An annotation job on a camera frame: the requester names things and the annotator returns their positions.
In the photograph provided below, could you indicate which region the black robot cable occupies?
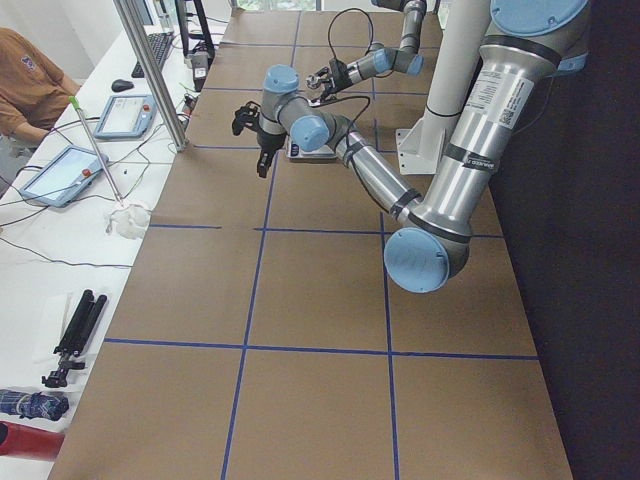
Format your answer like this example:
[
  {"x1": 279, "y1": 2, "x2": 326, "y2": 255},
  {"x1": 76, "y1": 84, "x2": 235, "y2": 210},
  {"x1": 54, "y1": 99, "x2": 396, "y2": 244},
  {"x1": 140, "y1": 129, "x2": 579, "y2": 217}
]
[{"x1": 327, "y1": 8, "x2": 376, "y2": 121}]

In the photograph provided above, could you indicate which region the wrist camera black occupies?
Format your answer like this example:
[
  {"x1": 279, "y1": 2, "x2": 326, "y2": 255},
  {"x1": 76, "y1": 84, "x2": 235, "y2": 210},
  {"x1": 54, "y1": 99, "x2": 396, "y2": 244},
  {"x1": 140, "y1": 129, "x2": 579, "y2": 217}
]
[{"x1": 231, "y1": 101, "x2": 261, "y2": 136}]

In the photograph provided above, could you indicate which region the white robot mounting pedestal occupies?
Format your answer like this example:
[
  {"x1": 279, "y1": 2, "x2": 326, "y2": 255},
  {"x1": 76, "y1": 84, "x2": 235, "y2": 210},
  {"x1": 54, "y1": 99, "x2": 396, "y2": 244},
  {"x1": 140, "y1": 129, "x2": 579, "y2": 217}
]
[{"x1": 396, "y1": 0, "x2": 491, "y2": 175}]

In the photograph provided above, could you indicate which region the black folded tripod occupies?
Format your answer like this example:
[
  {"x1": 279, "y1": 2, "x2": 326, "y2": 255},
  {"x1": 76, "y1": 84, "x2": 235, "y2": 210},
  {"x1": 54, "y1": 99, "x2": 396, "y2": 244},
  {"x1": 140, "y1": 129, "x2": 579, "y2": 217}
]
[{"x1": 41, "y1": 289, "x2": 108, "y2": 388}]

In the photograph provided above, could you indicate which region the blue folded umbrella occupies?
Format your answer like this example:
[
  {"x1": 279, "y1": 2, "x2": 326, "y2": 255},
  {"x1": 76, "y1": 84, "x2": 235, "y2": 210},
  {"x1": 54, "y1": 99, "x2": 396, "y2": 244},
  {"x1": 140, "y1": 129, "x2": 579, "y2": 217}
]
[{"x1": 1, "y1": 389, "x2": 69, "y2": 421}]

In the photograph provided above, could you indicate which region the blue teach pendant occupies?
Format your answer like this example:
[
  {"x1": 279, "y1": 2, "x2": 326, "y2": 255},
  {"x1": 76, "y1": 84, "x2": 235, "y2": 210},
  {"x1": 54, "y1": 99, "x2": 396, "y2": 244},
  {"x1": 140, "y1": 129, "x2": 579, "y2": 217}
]
[
  {"x1": 94, "y1": 95, "x2": 157, "y2": 140},
  {"x1": 19, "y1": 145, "x2": 102, "y2": 207}
]

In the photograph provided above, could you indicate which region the aluminium frame post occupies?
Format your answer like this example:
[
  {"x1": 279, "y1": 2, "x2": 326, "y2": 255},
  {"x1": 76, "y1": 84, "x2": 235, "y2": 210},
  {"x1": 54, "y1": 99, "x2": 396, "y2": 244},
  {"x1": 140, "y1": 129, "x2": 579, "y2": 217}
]
[{"x1": 113, "y1": 0, "x2": 188, "y2": 152}]

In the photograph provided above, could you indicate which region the far blue teach pendant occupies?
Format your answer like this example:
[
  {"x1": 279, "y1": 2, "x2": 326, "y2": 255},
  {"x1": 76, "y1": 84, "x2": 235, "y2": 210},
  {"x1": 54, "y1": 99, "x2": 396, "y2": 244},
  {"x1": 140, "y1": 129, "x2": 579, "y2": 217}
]
[{"x1": 94, "y1": 95, "x2": 157, "y2": 140}]

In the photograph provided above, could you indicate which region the digital kitchen scale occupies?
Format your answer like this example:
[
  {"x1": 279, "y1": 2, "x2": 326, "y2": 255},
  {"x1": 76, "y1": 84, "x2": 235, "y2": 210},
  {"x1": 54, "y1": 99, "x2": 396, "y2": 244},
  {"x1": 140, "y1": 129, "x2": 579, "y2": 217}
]
[{"x1": 285, "y1": 136, "x2": 337, "y2": 162}]

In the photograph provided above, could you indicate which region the metal rod green tip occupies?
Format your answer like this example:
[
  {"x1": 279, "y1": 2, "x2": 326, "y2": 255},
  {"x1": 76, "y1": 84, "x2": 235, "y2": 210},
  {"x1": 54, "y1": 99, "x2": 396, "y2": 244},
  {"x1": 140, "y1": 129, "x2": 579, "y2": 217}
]
[{"x1": 69, "y1": 96, "x2": 125, "y2": 210}]

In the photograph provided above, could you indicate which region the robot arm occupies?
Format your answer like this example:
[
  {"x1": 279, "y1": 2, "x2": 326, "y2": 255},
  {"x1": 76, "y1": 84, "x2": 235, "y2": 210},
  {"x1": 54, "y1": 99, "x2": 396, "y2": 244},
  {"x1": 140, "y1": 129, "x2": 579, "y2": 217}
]
[
  {"x1": 253, "y1": 1, "x2": 591, "y2": 293},
  {"x1": 306, "y1": 1, "x2": 428, "y2": 104}
]

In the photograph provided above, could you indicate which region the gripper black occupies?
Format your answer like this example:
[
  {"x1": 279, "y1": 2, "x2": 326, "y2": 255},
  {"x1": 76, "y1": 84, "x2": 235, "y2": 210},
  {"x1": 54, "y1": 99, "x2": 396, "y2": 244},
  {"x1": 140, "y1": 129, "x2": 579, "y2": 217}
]
[
  {"x1": 319, "y1": 58, "x2": 353, "y2": 95},
  {"x1": 256, "y1": 128, "x2": 286, "y2": 178}
]

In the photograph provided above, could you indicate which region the clear glass sauce bottle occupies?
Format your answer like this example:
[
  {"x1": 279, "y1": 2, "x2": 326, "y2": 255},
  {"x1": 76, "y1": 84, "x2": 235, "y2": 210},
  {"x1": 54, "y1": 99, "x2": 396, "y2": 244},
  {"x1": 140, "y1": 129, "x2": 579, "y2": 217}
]
[{"x1": 306, "y1": 69, "x2": 333, "y2": 106}]

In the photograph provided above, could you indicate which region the person in orange shirt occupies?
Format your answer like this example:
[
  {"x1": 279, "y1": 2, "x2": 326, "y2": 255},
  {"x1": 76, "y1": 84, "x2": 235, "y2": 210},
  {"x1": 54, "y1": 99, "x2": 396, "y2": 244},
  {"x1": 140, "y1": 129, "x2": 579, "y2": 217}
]
[{"x1": 1, "y1": 27, "x2": 80, "y2": 146}]

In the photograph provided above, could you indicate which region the near blue teach pendant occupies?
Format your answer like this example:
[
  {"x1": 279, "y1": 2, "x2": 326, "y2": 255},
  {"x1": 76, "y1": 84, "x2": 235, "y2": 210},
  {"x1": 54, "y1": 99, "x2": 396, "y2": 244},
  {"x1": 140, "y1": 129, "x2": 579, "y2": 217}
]
[{"x1": 19, "y1": 145, "x2": 102, "y2": 207}]

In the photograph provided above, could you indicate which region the black power adapter box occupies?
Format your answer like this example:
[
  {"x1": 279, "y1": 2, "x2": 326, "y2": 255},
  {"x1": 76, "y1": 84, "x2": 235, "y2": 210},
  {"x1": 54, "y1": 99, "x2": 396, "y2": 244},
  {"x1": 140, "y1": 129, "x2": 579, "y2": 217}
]
[{"x1": 190, "y1": 50, "x2": 211, "y2": 92}]

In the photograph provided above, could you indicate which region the black computer mouse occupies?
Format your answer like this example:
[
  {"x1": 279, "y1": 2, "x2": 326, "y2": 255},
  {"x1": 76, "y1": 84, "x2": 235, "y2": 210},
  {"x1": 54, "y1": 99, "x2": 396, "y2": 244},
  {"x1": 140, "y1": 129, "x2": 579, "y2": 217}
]
[{"x1": 111, "y1": 79, "x2": 135, "y2": 93}]

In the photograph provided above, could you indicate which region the black keyboard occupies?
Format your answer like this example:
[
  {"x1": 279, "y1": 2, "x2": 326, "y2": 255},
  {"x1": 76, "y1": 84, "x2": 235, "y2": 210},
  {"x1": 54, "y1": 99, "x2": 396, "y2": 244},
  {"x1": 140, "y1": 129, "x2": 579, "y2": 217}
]
[{"x1": 131, "y1": 33, "x2": 173, "y2": 79}]

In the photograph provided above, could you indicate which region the red bottle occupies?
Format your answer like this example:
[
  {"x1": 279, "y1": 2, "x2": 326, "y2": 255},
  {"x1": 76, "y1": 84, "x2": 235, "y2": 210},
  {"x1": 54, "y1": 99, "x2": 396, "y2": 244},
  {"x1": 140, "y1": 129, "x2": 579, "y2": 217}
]
[{"x1": 1, "y1": 422, "x2": 65, "y2": 461}]

